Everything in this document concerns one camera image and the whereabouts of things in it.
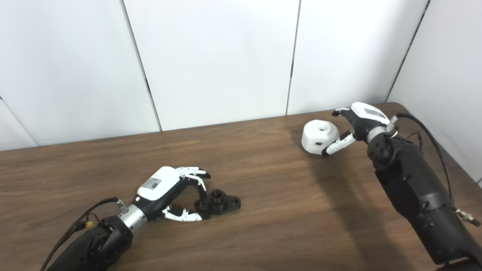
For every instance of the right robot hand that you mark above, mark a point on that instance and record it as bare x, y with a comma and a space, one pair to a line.
365, 120

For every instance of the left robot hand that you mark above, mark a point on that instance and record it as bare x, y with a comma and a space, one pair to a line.
156, 186

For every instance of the round white plastic piece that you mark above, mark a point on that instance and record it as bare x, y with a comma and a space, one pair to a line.
314, 137

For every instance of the black flanged holder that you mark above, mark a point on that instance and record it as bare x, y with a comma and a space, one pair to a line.
222, 201

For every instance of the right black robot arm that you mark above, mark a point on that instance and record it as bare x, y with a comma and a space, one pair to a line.
418, 192

